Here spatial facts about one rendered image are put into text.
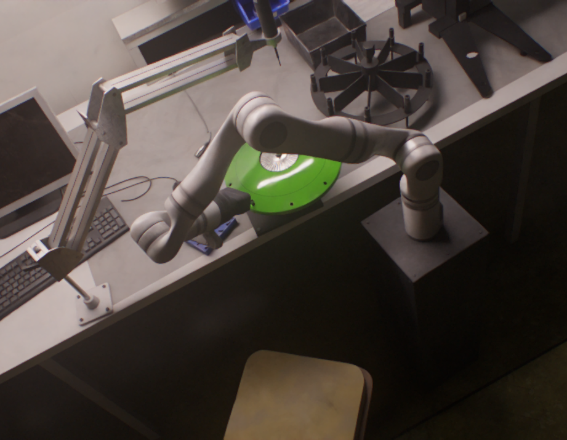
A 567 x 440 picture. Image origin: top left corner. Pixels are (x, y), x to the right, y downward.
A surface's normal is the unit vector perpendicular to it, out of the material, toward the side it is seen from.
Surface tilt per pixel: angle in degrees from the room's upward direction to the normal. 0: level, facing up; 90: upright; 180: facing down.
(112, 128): 90
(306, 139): 84
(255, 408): 0
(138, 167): 0
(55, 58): 90
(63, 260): 90
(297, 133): 79
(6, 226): 0
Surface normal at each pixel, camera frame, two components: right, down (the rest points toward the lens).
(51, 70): 0.41, 0.69
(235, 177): -0.58, -0.37
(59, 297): -0.24, -0.55
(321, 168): 0.08, -0.43
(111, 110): 0.66, 0.51
